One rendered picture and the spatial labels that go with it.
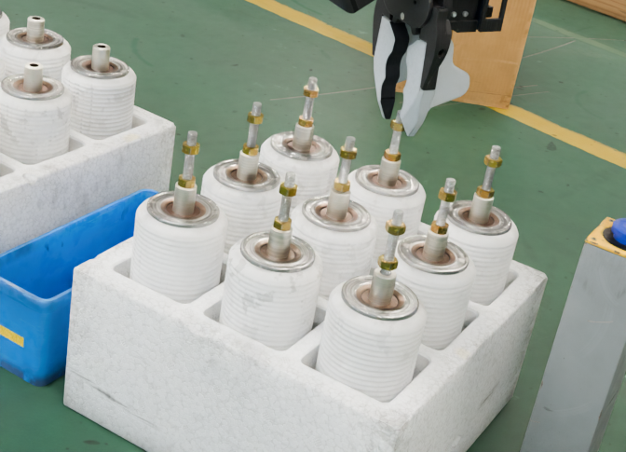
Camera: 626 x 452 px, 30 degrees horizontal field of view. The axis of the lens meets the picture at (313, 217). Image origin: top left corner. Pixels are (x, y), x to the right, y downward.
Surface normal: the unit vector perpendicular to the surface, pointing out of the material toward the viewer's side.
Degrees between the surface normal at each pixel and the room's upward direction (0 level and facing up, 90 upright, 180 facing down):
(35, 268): 88
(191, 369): 90
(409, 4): 91
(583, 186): 0
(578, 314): 90
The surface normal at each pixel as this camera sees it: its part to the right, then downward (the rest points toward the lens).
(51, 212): 0.82, 0.38
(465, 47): -0.02, 0.44
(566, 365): -0.51, 0.32
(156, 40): 0.16, -0.87
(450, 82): 0.48, 0.37
